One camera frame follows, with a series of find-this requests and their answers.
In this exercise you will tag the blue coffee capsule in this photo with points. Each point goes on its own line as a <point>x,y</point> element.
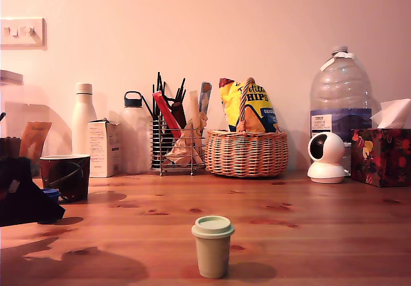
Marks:
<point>51,195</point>

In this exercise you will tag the pale green coffee capsule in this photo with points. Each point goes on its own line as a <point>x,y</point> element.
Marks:
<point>212,250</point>

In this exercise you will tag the dark patterned coffee mug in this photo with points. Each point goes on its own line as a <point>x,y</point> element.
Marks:
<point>70,176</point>

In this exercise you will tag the dark brown container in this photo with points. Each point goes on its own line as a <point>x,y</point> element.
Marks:
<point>9,146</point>

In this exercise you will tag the orange sachet packet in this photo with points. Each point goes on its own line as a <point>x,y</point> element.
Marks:
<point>33,138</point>

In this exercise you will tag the thin black rod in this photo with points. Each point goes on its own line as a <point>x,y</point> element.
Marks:
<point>2,116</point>

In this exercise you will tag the white printed carton box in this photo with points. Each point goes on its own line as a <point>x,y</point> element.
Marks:
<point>102,148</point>

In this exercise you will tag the white insulated bottle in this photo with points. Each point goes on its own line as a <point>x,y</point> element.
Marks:
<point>84,115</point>

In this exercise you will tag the crumpled white paper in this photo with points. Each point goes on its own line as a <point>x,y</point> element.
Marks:
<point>178,152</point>

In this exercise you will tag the red sachet packet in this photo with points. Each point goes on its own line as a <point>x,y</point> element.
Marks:
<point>164,107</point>

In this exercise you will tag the pale paper chopstick sleeve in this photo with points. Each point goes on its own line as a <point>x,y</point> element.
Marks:
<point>194,106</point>

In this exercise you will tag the blue patterned paper sleeve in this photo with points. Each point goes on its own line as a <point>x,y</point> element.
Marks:
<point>205,96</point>

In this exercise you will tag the woven wicker basket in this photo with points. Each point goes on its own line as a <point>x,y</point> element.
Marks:
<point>247,154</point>

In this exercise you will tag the yellow tortilla chips bag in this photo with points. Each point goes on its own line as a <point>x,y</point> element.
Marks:
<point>257,106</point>

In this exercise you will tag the large clear water bottle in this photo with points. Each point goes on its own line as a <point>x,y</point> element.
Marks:
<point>340,86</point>

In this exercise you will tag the dark floral tissue box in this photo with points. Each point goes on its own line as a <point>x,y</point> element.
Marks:
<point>382,157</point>

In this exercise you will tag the white tissue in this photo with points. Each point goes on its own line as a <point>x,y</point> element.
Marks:
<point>393,114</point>

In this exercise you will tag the white wall switch plate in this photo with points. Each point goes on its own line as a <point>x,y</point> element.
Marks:
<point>22,41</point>

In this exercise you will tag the small white round camera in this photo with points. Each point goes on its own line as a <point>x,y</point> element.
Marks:
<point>332,151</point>

